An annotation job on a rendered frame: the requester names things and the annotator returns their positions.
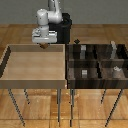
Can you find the grey bread shape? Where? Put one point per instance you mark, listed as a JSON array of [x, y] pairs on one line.
[[84, 73]]

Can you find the grey metal table leg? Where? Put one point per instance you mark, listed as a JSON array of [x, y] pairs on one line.
[[26, 96], [16, 106], [71, 106], [114, 106], [59, 106], [103, 96]]

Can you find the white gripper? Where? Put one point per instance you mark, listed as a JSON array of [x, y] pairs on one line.
[[44, 37]]

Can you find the light wooden bin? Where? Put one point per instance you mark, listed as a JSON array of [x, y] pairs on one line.
[[33, 66]]

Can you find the dark wooden compartment bin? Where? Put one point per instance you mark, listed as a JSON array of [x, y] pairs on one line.
[[96, 71]]

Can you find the grey can shape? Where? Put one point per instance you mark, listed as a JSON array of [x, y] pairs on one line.
[[117, 69]]

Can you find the grey cereal box shape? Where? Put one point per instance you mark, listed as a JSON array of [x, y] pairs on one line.
[[114, 50]]

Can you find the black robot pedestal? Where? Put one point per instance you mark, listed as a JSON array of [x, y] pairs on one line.
[[65, 30]]

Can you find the brown bread loaf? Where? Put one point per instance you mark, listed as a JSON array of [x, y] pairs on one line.
[[43, 47]]

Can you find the grey milk carton shape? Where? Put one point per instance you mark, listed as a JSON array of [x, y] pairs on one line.
[[82, 52]]

